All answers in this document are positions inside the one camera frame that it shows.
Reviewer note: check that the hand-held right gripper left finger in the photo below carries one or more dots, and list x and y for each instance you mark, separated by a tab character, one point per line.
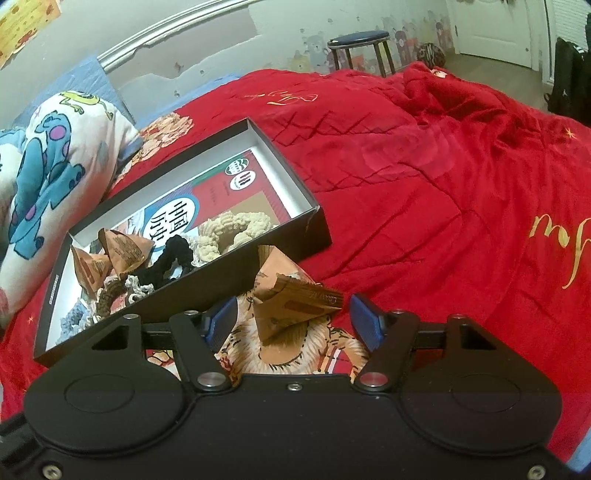
221	318

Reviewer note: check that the blue pillow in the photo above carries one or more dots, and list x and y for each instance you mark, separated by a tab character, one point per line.
87	76

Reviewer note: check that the silver headboard rail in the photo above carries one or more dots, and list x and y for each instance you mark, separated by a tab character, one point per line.
152	39

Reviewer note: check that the black box with printed bottom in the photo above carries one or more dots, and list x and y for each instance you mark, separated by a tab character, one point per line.
258	184

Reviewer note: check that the grey blue scrunchie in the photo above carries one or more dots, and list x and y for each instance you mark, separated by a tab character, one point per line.
74	321

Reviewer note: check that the black scrunchie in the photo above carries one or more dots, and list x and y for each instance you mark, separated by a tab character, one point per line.
178	251

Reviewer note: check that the brown scrunchie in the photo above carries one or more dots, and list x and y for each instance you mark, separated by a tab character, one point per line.
108	302

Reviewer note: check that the cartoon bear wall stickers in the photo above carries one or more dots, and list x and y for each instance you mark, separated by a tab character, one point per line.
316	46

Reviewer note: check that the blue round metal stool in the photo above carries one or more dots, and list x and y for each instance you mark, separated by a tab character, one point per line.
358	38

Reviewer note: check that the white louvered door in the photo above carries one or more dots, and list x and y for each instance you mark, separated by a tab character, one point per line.
575	18

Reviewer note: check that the cream lace scrunchie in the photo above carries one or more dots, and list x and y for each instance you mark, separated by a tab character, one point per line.
138	284

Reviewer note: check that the beige scrunchie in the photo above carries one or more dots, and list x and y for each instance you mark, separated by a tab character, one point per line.
217	230

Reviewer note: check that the cartoon monster printed quilt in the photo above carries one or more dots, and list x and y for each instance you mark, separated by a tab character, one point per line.
55	161

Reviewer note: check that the black bag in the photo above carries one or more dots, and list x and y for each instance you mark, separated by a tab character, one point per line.
570	78

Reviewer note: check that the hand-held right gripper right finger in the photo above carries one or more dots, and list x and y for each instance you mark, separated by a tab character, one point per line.
364	318

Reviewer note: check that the red embroidered blanket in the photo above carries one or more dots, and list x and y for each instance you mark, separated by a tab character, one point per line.
415	184

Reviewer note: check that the dark striped ball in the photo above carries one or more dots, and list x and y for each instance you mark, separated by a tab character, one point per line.
431	55

